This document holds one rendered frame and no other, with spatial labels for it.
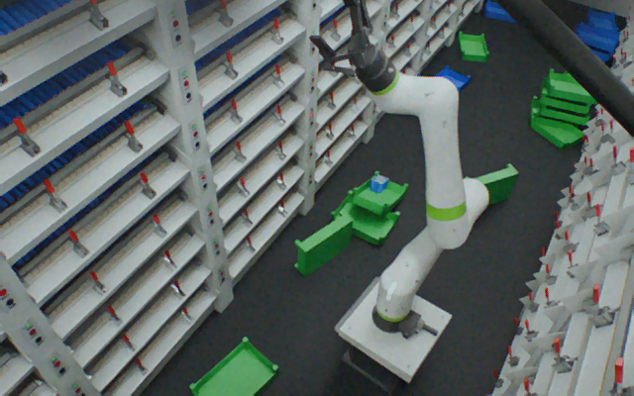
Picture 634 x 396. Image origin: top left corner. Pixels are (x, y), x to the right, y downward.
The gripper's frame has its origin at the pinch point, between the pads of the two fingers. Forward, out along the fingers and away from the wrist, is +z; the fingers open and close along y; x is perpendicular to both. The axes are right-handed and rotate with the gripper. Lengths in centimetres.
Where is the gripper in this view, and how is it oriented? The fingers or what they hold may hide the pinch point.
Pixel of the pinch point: (328, 13)
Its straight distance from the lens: 117.3
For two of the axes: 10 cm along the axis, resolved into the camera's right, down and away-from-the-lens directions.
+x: 7.8, 1.8, -5.9
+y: 3.5, -9.2, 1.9
